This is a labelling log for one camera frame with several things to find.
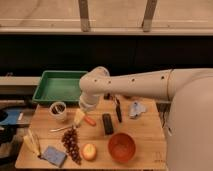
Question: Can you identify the yellow apple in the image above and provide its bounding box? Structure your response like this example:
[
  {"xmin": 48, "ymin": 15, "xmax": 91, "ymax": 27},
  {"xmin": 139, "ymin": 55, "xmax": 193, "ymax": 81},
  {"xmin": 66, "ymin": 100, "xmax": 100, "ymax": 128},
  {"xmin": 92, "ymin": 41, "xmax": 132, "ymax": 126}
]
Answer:
[{"xmin": 81, "ymin": 143, "xmax": 97, "ymax": 161}]

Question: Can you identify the crumpled blue cloth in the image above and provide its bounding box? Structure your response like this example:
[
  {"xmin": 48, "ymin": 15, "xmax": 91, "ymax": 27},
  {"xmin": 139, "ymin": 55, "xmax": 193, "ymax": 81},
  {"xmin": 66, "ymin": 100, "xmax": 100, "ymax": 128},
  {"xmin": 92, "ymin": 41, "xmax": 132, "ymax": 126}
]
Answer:
[{"xmin": 129, "ymin": 101, "xmax": 147, "ymax": 119}]

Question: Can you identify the white cup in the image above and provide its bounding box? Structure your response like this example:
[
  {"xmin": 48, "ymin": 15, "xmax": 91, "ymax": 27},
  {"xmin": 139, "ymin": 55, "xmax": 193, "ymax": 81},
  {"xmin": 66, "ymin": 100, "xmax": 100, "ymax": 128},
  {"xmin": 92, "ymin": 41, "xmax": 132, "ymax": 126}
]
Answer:
[{"xmin": 49, "ymin": 101, "xmax": 67, "ymax": 122}]

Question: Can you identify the black handled knife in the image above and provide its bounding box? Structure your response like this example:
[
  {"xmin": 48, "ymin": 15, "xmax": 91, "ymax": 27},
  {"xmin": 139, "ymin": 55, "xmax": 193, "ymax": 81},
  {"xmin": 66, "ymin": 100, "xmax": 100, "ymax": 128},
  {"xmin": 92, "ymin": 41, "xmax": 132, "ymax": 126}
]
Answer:
[{"xmin": 115, "ymin": 98, "xmax": 122, "ymax": 123}]

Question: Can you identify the small black block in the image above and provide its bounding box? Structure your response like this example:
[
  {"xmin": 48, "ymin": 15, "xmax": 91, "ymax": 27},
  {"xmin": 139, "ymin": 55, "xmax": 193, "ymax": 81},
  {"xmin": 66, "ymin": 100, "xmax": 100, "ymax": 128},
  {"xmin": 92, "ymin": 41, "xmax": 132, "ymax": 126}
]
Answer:
[{"xmin": 104, "ymin": 94, "xmax": 111, "ymax": 100}]

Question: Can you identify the bunch of dark grapes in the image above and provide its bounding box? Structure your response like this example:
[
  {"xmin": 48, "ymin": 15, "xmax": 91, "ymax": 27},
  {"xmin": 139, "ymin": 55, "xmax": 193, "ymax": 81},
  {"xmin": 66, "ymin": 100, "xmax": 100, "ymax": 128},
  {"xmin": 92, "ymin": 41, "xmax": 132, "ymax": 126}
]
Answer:
[{"xmin": 61, "ymin": 127, "xmax": 81, "ymax": 165}]

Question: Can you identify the green plastic tray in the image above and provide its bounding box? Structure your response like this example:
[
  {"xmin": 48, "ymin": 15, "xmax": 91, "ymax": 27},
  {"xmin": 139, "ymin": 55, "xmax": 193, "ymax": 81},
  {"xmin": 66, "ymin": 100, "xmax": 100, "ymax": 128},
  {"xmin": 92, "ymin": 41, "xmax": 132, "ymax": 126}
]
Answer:
[{"xmin": 32, "ymin": 70, "xmax": 86, "ymax": 105}]

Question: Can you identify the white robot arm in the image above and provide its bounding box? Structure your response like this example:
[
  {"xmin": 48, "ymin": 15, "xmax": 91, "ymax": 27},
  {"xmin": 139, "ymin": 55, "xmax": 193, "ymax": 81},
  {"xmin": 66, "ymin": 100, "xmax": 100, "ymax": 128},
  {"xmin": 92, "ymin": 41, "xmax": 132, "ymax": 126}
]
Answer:
[{"xmin": 79, "ymin": 67, "xmax": 213, "ymax": 171}]

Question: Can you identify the metal fork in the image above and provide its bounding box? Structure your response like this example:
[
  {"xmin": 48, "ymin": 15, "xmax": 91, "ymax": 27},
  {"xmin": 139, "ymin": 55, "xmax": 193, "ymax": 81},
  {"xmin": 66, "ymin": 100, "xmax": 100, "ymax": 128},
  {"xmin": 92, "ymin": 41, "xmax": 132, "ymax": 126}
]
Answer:
[{"xmin": 50, "ymin": 124, "xmax": 78, "ymax": 132}]

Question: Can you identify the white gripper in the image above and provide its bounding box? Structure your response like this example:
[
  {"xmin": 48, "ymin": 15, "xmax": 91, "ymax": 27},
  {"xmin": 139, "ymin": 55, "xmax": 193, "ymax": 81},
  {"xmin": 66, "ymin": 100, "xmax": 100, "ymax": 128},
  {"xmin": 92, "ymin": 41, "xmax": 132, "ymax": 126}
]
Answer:
[{"xmin": 73, "ymin": 93, "xmax": 99, "ymax": 127}]

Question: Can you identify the blue object at left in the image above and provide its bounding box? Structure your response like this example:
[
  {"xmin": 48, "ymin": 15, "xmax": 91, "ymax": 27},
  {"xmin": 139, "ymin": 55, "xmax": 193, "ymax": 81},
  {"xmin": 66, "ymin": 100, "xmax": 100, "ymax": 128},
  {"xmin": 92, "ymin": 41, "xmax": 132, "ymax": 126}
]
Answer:
[{"xmin": 0, "ymin": 108, "xmax": 21, "ymax": 126}]

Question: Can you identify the black rectangular remote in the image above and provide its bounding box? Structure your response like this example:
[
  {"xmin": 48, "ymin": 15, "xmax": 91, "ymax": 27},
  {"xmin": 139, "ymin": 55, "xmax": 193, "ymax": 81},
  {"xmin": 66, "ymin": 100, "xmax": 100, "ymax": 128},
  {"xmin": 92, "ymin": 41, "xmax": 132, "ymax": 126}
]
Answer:
[{"xmin": 102, "ymin": 114, "xmax": 114, "ymax": 135}]

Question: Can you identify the corn cob with husk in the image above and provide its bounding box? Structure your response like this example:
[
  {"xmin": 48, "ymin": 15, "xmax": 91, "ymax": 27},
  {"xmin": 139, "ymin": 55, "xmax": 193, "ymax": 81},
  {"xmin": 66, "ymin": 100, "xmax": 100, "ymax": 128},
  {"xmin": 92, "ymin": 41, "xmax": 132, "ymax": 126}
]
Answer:
[{"xmin": 23, "ymin": 129, "xmax": 41, "ymax": 158}]

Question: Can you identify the red bowl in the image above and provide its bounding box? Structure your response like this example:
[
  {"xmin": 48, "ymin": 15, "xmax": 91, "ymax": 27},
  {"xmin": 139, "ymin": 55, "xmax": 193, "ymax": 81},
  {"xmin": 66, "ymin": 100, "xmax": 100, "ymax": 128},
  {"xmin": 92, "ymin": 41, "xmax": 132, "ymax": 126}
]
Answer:
[{"xmin": 108, "ymin": 133, "xmax": 136, "ymax": 163}]

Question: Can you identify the blue sponge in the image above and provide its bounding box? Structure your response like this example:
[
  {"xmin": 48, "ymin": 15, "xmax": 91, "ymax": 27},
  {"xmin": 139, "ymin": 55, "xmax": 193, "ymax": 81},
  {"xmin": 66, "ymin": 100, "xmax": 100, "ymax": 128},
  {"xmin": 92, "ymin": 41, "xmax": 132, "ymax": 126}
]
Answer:
[{"xmin": 42, "ymin": 146, "xmax": 67, "ymax": 167}]

